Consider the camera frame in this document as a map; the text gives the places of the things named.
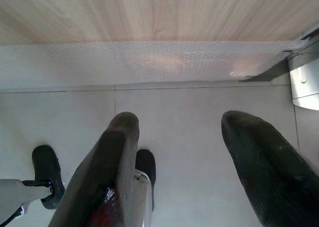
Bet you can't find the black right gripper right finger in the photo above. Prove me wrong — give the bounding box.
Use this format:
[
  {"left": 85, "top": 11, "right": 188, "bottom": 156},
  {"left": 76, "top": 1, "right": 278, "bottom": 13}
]
[{"left": 221, "top": 110, "right": 319, "bottom": 227}]

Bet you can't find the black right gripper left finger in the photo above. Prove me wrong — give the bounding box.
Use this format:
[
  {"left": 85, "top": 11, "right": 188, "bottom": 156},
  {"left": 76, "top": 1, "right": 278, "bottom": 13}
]
[{"left": 48, "top": 112, "right": 140, "bottom": 227}]

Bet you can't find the robot left leg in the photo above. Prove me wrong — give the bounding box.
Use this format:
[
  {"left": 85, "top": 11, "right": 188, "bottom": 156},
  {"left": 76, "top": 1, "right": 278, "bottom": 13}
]
[{"left": 0, "top": 144, "right": 66, "bottom": 224}]

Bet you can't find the white washing machine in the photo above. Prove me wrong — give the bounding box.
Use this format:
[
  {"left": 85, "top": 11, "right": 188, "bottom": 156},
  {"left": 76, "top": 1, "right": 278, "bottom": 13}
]
[{"left": 288, "top": 41, "right": 319, "bottom": 111}]

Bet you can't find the long bubble wrap strip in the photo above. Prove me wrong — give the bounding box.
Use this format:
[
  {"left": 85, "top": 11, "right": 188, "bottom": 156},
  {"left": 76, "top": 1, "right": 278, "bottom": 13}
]
[{"left": 0, "top": 40, "right": 310, "bottom": 88}]

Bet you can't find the wooden cabinet front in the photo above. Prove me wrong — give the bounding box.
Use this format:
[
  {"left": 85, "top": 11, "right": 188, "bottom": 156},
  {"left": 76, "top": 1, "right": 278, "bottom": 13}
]
[{"left": 0, "top": 0, "right": 319, "bottom": 46}]

